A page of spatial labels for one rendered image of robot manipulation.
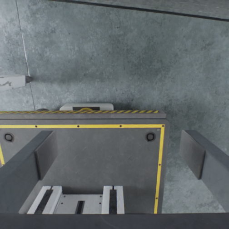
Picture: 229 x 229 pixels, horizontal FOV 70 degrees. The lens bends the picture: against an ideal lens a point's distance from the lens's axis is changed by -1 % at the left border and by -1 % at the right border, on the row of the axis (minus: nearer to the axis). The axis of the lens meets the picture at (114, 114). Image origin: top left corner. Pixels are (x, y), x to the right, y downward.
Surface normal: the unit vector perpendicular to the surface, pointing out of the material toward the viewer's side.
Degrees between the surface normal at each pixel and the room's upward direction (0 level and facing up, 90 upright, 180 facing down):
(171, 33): 0
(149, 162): 0
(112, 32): 0
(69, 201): 90
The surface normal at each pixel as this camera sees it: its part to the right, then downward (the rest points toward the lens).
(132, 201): 0.00, 0.28
